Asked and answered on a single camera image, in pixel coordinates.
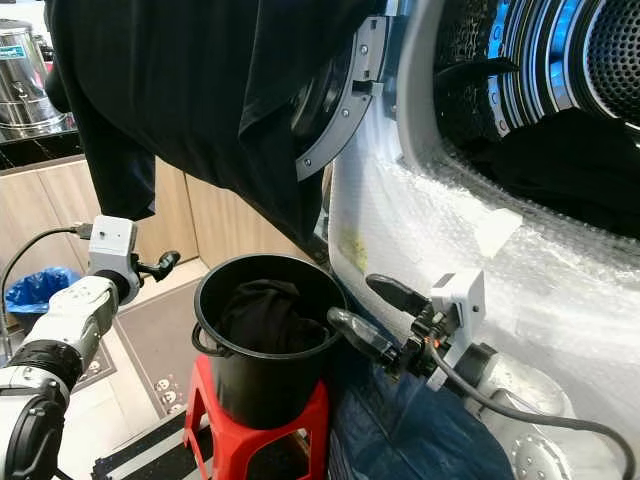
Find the grey round washer door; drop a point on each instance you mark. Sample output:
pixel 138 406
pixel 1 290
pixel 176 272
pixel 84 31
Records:
pixel 345 125

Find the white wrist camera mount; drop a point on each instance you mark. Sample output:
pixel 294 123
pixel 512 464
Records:
pixel 112 250
pixel 460 300

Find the black stone countertop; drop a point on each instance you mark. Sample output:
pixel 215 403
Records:
pixel 30 150

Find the dark blue cloth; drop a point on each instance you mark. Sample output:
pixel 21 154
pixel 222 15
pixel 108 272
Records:
pixel 410 440

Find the large black hanging garment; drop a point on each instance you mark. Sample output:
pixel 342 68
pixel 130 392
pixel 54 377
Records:
pixel 190 100

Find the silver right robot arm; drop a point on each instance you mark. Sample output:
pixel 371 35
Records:
pixel 530 395

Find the bin with blue bag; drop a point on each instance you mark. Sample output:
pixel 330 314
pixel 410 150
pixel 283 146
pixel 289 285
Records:
pixel 40 290

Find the stainless steel water urn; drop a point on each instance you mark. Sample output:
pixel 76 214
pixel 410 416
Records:
pixel 25 90

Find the silver robot leg joint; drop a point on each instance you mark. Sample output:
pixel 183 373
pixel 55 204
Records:
pixel 542 460

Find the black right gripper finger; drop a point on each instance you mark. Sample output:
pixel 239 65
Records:
pixel 360 335
pixel 395 293

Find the white washing machine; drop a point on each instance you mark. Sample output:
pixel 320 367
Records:
pixel 420 100

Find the white paper label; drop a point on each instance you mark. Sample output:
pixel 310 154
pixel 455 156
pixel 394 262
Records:
pixel 498 233

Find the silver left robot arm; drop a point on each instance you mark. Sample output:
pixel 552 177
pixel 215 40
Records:
pixel 75 320

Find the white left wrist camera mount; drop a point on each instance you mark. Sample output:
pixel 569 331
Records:
pixel 112 250

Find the light wooden cabinet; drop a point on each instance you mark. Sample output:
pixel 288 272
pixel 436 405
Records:
pixel 240 220

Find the grey patterned floor mat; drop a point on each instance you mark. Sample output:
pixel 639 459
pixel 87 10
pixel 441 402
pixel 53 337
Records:
pixel 160 340

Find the clear bubble wrap sheet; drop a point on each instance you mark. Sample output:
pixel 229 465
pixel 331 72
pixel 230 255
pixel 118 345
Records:
pixel 540 300

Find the dark laundry pile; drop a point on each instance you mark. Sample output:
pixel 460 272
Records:
pixel 560 175

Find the yellow sticker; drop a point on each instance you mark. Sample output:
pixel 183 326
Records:
pixel 353 250

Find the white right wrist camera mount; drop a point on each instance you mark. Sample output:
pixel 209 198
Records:
pixel 460 300

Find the red plastic stool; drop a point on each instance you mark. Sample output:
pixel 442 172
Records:
pixel 220 440

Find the dark garment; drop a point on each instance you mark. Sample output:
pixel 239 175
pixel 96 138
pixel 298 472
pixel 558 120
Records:
pixel 265 315

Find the black plastic bucket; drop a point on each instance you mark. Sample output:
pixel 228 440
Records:
pixel 260 400

